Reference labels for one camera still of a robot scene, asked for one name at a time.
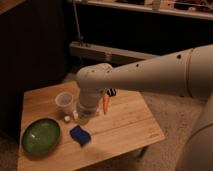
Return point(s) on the green ceramic bowl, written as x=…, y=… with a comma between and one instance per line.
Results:
x=41, y=137

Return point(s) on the orange carrot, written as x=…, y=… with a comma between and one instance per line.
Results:
x=105, y=103

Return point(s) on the wooden table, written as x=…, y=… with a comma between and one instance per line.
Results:
x=127, y=125

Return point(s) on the clear plastic cup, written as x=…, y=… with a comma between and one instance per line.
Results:
x=64, y=101

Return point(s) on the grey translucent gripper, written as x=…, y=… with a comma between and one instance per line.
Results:
x=85, y=112

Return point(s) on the small white round cap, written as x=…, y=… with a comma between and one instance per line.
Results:
x=67, y=119

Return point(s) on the metal stand pole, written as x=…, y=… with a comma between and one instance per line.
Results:
x=79, y=36

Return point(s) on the blue sponge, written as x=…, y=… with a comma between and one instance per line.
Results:
x=81, y=136

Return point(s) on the cluttered upper shelf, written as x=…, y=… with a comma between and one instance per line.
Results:
x=196, y=9

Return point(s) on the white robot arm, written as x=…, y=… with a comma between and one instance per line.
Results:
x=184, y=73

